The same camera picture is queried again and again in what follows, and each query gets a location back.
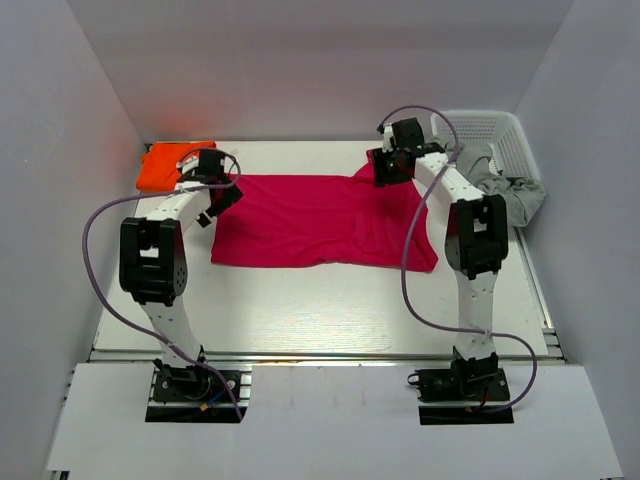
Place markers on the aluminium table edge rail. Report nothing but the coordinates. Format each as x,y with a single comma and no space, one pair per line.
278,357

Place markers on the folded orange t-shirt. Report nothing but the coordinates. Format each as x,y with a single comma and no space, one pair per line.
158,166

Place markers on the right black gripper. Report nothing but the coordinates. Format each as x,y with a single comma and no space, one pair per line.
383,176

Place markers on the white plastic laundry basket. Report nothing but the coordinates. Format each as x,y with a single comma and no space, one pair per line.
495,152

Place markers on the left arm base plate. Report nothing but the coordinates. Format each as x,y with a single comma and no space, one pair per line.
197,400

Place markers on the crimson red t-shirt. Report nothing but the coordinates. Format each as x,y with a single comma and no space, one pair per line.
300,221

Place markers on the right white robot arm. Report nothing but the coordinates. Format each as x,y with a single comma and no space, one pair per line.
475,241

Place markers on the grey t-shirt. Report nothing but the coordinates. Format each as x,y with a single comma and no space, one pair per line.
438,172

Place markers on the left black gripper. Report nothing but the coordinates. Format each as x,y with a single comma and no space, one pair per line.
230,194

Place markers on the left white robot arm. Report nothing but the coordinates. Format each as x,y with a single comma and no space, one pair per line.
153,265

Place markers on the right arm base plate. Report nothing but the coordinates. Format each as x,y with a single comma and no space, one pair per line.
444,401

